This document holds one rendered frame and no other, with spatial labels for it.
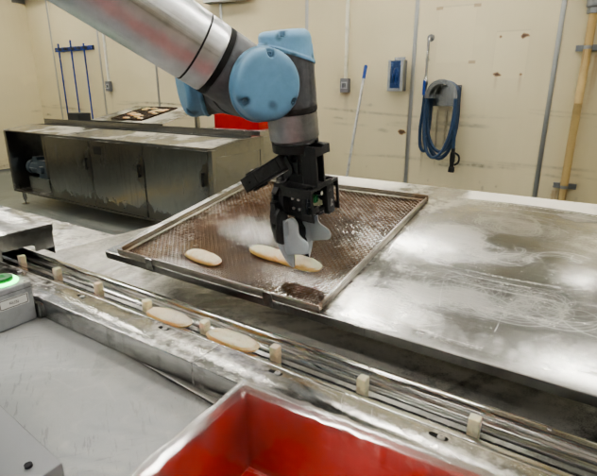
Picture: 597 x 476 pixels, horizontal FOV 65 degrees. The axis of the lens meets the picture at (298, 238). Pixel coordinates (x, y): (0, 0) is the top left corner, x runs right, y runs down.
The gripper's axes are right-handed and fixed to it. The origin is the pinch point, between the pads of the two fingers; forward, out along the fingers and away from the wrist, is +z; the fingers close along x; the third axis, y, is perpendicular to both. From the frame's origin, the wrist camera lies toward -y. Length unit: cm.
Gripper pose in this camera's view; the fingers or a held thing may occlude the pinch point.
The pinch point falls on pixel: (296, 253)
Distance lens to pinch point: 81.3
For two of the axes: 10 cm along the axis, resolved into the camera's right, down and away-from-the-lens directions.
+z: 0.9, 9.0, 4.3
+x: 6.2, -3.9, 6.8
